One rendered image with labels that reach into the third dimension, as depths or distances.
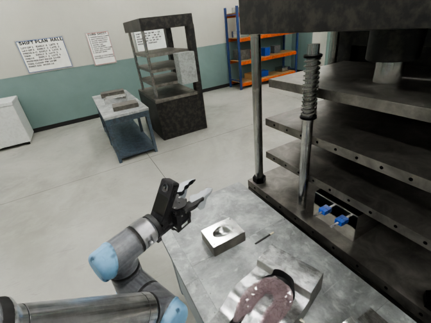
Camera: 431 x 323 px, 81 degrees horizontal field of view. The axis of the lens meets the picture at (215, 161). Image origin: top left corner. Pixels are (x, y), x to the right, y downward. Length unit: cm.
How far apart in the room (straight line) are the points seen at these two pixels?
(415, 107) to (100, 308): 114
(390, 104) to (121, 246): 109
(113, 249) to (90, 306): 16
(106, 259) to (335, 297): 100
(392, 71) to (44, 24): 676
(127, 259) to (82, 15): 687
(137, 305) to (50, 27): 694
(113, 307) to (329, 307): 96
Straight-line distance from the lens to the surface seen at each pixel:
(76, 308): 49
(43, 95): 737
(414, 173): 125
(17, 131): 672
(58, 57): 723
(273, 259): 127
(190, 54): 459
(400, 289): 147
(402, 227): 138
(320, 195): 158
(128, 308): 55
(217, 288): 132
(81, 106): 740
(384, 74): 150
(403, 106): 121
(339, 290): 136
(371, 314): 126
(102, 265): 63
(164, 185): 66
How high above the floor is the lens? 189
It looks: 29 degrees down
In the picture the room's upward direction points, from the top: 7 degrees counter-clockwise
